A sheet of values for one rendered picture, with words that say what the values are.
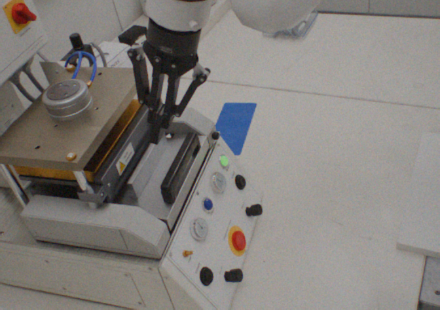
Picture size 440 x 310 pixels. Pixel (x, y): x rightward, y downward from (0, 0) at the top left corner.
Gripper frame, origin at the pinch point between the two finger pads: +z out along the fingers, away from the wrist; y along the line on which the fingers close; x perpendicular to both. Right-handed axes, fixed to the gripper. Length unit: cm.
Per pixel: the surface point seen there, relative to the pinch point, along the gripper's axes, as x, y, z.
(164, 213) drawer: -9.4, 6.1, 10.2
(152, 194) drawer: -5.5, 2.4, 11.6
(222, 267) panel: -6.9, 18.6, 23.0
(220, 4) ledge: 110, -14, 35
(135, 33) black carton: 75, -34, 36
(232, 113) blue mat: 48, 8, 32
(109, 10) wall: 89, -50, 40
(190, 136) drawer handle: 6.2, 4.7, 6.2
